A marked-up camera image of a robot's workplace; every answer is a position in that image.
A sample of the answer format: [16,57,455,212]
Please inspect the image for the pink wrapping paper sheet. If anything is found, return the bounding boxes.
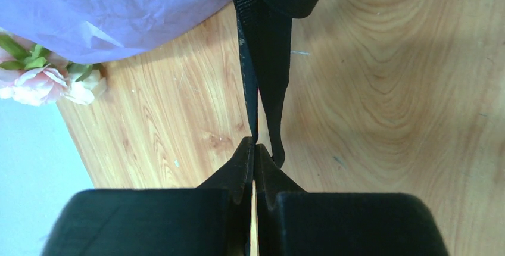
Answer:
[1,0,230,64]

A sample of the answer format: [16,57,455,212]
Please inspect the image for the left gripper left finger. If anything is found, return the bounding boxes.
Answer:
[42,137,254,255]

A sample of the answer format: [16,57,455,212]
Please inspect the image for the black strap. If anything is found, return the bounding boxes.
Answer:
[224,0,336,169]

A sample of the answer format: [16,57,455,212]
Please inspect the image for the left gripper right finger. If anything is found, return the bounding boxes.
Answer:
[254,145,448,255]

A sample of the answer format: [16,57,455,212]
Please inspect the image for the pink fake flower stem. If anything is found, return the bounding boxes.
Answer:
[1,29,107,106]

